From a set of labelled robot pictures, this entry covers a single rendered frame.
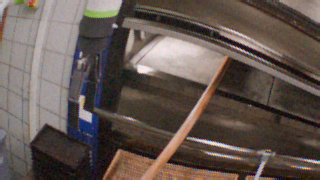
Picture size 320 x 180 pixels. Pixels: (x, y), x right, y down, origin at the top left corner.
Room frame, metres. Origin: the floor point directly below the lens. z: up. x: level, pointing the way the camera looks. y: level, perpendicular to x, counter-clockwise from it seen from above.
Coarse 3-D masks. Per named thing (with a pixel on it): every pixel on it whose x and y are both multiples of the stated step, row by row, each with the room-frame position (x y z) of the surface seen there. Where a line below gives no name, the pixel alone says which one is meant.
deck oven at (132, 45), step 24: (264, 0) 2.32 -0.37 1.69; (120, 24) 2.46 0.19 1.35; (312, 24) 2.26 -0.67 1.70; (120, 48) 2.45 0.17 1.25; (120, 72) 2.45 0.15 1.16; (168, 96) 2.40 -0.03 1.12; (264, 120) 2.31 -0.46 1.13; (120, 144) 2.44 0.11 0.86; (144, 144) 2.41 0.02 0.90; (216, 168) 2.34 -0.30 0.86; (240, 168) 2.32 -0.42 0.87; (264, 168) 2.29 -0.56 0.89
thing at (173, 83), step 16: (128, 64) 2.48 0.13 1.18; (144, 80) 2.42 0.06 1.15; (160, 80) 2.41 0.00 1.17; (176, 80) 2.42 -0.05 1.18; (192, 96) 2.38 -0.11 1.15; (224, 96) 2.36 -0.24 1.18; (240, 96) 2.40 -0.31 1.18; (256, 112) 2.32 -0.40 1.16; (272, 112) 2.30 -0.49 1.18; (304, 128) 2.24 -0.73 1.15
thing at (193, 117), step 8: (224, 64) 2.61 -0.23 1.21; (224, 72) 2.55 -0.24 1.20; (216, 80) 2.42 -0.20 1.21; (208, 88) 2.34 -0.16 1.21; (208, 96) 2.27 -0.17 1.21; (200, 104) 2.19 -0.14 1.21; (192, 112) 2.12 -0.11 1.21; (200, 112) 2.15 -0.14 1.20; (192, 120) 2.07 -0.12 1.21; (184, 128) 2.00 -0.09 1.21; (176, 136) 1.93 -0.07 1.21; (184, 136) 1.96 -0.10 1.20; (176, 144) 1.88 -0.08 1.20; (168, 152) 1.82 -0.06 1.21; (160, 160) 1.75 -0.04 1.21; (152, 168) 1.69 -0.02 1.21; (160, 168) 1.72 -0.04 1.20; (144, 176) 1.62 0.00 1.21; (152, 176) 1.64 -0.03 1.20
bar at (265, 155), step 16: (96, 112) 2.07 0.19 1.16; (112, 112) 2.08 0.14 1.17; (144, 128) 2.03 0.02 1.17; (160, 128) 2.04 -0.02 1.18; (192, 144) 2.00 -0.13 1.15; (208, 144) 1.98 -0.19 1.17; (224, 144) 1.98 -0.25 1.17; (288, 160) 1.89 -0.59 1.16; (304, 160) 1.87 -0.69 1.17; (256, 176) 1.87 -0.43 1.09
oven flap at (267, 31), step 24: (144, 0) 2.42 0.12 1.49; (168, 0) 2.41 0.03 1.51; (192, 0) 2.40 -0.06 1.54; (216, 0) 2.39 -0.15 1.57; (240, 0) 2.38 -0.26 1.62; (216, 24) 2.34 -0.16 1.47; (240, 24) 2.34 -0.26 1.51; (264, 24) 2.33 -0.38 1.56; (288, 24) 2.32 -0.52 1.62; (264, 48) 2.28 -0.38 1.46; (288, 48) 2.28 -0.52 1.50; (312, 48) 2.27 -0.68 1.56; (312, 72) 2.21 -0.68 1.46
